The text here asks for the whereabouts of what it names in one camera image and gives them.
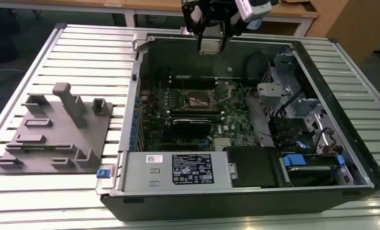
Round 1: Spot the silver chipset heatsink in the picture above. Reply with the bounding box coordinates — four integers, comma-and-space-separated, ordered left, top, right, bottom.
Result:
213, 138, 235, 147

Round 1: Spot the black looped case cable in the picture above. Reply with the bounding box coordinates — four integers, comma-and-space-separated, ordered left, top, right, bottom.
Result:
243, 50, 269, 81

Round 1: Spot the green motherboard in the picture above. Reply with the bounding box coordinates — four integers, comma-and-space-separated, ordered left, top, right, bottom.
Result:
140, 80, 264, 153

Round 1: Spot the black office chair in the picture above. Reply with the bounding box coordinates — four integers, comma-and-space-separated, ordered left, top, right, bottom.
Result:
0, 7, 21, 64

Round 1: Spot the wooden cabinet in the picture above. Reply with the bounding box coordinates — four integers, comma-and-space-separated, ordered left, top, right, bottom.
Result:
307, 0, 380, 68

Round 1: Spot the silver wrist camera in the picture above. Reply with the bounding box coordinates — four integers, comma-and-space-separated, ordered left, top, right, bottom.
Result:
233, 0, 273, 23

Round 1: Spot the black PC case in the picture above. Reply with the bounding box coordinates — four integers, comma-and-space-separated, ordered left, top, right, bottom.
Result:
95, 32, 380, 222

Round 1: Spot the black plastic disk bay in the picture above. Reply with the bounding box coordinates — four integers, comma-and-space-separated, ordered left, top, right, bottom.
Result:
268, 117, 317, 149

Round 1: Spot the black drive cable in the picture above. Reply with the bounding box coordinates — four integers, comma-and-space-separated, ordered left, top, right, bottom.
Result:
273, 88, 303, 121

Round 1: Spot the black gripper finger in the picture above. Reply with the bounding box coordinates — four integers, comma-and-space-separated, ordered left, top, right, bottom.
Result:
220, 13, 243, 53
181, 0, 207, 52

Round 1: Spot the silver power supply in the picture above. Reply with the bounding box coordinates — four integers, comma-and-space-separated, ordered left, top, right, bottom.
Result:
112, 150, 239, 193

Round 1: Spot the hard disk in blue carrier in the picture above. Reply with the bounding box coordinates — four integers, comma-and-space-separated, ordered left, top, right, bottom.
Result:
280, 153, 344, 172

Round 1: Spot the wooden desk white frame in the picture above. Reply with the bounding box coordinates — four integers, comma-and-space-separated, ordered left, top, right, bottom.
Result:
125, 0, 320, 36
0, 0, 136, 27

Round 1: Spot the silver CPU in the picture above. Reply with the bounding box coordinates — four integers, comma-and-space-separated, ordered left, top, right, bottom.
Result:
199, 40, 225, 55

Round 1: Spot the grey parts rack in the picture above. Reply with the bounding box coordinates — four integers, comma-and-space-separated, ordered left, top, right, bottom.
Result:
0, 82, 115, 173

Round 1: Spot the CPU socket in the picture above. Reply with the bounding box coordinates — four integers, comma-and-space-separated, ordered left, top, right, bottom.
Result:
183, 89, 220, 112

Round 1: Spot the black graphics card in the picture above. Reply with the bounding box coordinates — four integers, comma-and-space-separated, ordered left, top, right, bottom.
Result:
172, 117, 215, 138

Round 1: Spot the silver drive cage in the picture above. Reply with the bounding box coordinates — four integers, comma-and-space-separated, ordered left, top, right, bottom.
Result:
256, 53, 324, 120

